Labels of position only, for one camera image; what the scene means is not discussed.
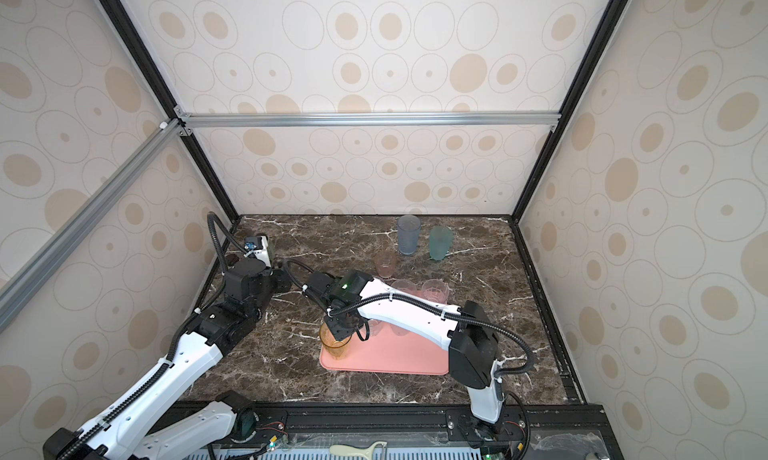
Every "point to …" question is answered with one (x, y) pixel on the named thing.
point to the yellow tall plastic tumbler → (335, 347)
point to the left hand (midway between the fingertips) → (287, 256)
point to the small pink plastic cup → (385, 264)
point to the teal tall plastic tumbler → (440, 240)
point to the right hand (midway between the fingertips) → (346, 328)
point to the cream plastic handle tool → (350, 450)
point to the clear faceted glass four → (435, 290)
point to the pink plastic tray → (391, 348)
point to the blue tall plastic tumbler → (408, 233)
